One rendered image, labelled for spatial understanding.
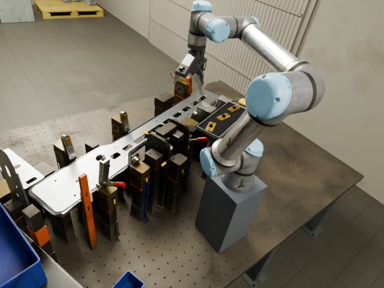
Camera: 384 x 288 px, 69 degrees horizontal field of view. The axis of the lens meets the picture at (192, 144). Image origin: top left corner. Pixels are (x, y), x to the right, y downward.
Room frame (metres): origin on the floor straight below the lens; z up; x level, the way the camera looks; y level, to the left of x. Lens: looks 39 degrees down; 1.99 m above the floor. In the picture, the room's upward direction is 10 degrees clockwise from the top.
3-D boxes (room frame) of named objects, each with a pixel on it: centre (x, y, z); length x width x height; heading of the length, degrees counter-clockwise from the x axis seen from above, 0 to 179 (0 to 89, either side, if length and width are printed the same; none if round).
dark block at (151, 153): (0.96, 0.17, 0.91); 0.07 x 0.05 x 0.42; 62
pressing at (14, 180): (0.62, 0.60, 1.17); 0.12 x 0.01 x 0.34; 62
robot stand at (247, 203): (0.91, -0.23, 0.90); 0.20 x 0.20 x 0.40; 44
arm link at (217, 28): (1.03, -0.02, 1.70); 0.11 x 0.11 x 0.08; 32
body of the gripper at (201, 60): (1.11, 0.05, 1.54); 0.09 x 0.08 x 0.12; 155
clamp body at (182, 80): (1.87, 0.15, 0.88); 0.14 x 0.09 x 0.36; 62
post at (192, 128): (1.24, 0.02, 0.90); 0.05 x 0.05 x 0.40; 62
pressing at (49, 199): (1.28, 0.25, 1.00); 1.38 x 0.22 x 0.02; 152
